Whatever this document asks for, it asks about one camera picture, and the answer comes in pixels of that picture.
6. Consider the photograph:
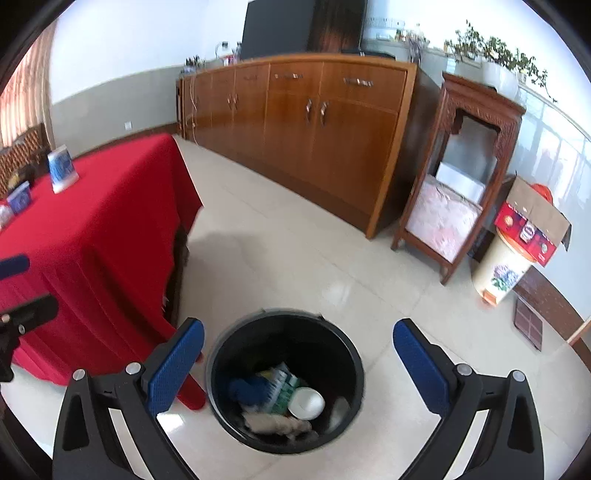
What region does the white patterned wrapper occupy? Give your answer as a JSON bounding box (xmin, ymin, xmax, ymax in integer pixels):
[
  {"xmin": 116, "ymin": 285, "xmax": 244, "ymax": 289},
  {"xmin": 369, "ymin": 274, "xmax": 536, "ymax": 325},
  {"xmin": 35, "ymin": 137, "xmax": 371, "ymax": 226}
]
[{"xmin": 0, "ymin": 204, "xmax": 14, "ymax": 230}]

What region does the blue knitted cloth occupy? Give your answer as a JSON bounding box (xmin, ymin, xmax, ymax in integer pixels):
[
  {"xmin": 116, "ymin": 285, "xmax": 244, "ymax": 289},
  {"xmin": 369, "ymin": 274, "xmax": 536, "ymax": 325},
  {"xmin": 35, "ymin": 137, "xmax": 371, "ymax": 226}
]
[{"xmin": 228, "ymin": 376, "xmax": 270, "ymax": 407}]

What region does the beige paper bag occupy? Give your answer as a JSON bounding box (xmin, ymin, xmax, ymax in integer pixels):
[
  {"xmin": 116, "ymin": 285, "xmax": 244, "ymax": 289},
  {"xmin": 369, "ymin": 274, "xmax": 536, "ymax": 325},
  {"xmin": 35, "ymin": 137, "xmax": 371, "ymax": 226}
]
[{"xmin": 242, "ymin": 412, "xmax": 314, "ymax": 440}]

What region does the milk carton box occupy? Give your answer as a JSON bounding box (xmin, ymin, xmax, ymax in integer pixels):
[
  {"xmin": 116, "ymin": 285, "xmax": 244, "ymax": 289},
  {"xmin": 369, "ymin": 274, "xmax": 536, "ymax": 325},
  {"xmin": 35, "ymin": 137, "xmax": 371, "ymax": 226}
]
[{"xmin": 259, "ymin": 363, "xmax": 301, "ymax": 415}]

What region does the red paper cup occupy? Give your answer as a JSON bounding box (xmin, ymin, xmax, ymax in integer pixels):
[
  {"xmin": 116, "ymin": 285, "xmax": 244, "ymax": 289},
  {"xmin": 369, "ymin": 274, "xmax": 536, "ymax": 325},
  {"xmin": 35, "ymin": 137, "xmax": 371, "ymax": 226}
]
[{"xmin": 287, "ymin": 387, "xmax": 325, "ymax": 421}]

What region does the black trash bin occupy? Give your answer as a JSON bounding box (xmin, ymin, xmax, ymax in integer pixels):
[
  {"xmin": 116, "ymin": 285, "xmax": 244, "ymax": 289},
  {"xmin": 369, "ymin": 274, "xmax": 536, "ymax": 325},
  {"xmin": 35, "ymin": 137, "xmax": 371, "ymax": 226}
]
[{"xmin": 205, "ymin": 309, "xmax": 365, "ymax": 455}]

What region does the red tablecloth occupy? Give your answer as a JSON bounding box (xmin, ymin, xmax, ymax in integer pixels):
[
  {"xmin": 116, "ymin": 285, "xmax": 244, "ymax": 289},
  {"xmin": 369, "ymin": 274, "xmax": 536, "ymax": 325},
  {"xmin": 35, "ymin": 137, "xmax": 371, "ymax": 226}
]
[{"xmin": 1, "ymin": 134, "xmax": 201, "ymax": 386}]

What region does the carved wooden chair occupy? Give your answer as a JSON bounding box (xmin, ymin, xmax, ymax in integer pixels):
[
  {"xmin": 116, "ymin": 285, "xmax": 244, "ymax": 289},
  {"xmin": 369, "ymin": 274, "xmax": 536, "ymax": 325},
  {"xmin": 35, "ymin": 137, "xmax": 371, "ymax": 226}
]
[{"xmin": 1, "ymin": 123, "xmax": 51, "ymax": 198}]

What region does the brown floor mat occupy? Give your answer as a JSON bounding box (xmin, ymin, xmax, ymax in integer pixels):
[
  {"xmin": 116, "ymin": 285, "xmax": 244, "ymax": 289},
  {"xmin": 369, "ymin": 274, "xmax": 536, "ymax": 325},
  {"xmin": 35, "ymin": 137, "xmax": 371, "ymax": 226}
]
[{"xmin": 514, "ymin": 297, "xmax": 543, "ymax": 351}]

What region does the beige curtain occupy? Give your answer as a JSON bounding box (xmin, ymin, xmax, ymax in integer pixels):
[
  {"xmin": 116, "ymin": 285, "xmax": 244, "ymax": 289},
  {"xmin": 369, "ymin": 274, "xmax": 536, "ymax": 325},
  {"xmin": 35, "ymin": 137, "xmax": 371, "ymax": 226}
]
[{"xmin": 1, "ymin": 21, "xmax": 57, "ymax": 147}]

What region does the cream floral pedal bin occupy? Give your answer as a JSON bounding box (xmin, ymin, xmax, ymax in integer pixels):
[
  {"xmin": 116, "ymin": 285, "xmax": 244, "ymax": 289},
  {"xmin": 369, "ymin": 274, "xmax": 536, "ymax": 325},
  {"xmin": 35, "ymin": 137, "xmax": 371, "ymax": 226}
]
[{"xmin": 472, "ymin": 229, "xmax": 537, "ymax": 306}]

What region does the cardboard box red print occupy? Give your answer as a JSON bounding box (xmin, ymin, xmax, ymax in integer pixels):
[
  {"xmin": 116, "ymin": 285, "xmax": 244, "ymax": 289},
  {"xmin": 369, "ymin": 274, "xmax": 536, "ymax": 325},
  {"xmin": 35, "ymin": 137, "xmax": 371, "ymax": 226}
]
[{"xmin": 495, "ymin": 176, "xmax": 572, "ymax": 267}]

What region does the pink floral bag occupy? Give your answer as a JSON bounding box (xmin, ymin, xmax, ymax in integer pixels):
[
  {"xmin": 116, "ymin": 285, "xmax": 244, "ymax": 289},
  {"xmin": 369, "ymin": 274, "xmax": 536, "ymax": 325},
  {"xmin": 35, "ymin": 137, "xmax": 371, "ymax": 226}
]
[{"xmin": 406, "ymin": 175, "xmax": 482, "ymax": 263}]

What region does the white box on stand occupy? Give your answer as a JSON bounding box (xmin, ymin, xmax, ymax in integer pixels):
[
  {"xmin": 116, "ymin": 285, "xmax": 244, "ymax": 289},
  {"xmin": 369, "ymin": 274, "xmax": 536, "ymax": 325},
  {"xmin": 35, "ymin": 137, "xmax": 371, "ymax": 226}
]
[{"xmin": 436, "ymin": 162, "xmax": 485, "ymax": 204}]

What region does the black flat television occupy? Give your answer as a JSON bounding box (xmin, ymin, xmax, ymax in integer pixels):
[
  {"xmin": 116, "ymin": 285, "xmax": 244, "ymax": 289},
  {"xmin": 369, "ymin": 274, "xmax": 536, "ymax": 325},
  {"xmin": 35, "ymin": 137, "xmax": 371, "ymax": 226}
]
[{"xmin": 240, "ymin": 0, "xmax": 367, "ymax": 60}]

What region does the wooden sideboard cabinet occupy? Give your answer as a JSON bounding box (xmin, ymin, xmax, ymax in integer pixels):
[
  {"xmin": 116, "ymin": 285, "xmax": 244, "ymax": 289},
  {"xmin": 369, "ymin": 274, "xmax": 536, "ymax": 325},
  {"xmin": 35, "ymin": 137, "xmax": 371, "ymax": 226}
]
[{"xmin": 176, "ymin": 53, "xmax": 440, "ymax": 238}]

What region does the carved wooden stand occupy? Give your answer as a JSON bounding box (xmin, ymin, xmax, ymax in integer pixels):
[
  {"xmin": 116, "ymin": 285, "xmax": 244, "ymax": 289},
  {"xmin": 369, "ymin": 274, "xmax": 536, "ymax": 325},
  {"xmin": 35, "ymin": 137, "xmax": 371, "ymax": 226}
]
[{"xmin": 392, "ymin": 73, "xmax": 526, "ymax": 285}]

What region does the black set-top box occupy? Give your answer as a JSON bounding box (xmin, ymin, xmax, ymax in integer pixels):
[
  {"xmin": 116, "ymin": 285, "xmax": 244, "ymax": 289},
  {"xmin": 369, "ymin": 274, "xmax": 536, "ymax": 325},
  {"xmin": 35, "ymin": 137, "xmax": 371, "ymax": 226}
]
[{"xmin": 341, "ymin": 48, "xmax": 397, "ymax": 61}]

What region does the green trailing plant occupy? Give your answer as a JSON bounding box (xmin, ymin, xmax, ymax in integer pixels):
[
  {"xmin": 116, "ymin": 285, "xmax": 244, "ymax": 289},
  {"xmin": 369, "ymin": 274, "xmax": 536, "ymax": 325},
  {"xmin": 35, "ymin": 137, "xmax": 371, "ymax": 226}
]
[{"xmin": 444, "ymin": 21, "xmax": 557, "ymax": 104}]

